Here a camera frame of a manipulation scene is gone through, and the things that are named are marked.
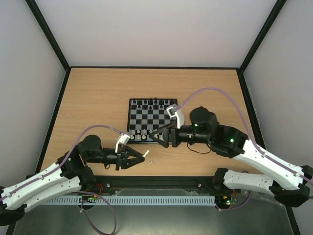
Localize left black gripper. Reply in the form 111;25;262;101
88;144;145;170

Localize white king piece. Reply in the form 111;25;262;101
142;150;150;158

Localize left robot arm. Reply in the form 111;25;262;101
0;135;146;226

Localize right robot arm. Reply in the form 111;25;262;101
149;105;313;208

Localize black pieces row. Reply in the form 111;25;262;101
129;98;178;110

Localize left electronics board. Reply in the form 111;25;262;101
78;195;101;204

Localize electronics board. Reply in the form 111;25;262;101
78;195;101;204
215;194;238;205

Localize right electronics board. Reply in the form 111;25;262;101
215;194;238;205

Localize black and grey chessboard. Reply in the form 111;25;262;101
127;105;176;144

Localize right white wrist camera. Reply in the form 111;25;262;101
166;104;185;129

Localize black frame rail front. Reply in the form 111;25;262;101
24;175;284;194

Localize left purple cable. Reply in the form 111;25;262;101
0;124;118;235

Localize white slotted cable duct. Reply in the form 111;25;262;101
44;195;215;206

